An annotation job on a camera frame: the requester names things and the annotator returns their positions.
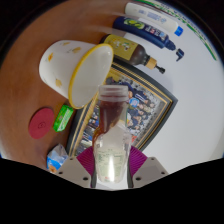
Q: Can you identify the framed group picture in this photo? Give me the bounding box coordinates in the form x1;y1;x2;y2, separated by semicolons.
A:
65;59;179;158

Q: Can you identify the blue tissue pack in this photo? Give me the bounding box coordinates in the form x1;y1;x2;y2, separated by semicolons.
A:
46;143;69;174

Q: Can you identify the dark blue pump bottle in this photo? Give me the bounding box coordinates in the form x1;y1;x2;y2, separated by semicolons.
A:
112;16;185;62

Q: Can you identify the white cup with yellow rim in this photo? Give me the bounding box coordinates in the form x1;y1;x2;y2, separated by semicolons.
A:
38;39;115;110

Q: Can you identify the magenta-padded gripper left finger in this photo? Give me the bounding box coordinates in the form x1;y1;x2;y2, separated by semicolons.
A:
55;145;98;189

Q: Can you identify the brown and yellow pump bottle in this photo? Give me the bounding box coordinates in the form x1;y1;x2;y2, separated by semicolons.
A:
99;33;166;75

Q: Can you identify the clear plastic water bottle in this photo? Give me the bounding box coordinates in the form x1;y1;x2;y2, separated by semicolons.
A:
92;84;133;184

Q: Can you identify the long green and white box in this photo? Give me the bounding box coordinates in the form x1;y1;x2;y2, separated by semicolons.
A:
138;0;218;61

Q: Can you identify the flat round red coaster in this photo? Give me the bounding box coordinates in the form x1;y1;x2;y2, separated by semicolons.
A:
28;106;56;140

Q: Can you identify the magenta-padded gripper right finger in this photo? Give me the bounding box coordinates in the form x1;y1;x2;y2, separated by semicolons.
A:
127;145;169;188

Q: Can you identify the white bottle with blue cap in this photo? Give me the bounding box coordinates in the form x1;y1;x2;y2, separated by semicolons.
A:
124;1;185;37

